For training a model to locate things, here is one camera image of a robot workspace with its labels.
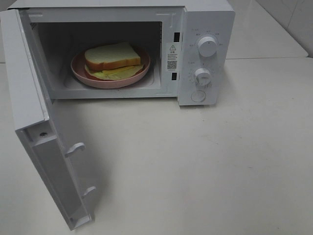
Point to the sandwich with lettuce and cheese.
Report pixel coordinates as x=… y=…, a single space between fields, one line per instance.
x=112 y=62

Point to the pink round plate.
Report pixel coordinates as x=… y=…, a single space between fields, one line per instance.
x=79 y=70

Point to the white microwave door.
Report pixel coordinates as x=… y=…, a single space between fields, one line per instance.
x=34 y=119

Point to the glass microwave turntable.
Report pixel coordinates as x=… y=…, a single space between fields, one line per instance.
x=151 y=80

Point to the lower white timer knob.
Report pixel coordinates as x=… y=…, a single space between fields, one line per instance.
x=202 y=76

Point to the white warning label sticker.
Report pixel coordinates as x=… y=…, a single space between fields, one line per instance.
x=172 y=56

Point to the white microwave oven body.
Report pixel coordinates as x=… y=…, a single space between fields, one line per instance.
x=67 y=27

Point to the upper white power knob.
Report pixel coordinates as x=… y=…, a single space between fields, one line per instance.
x=207 y=45

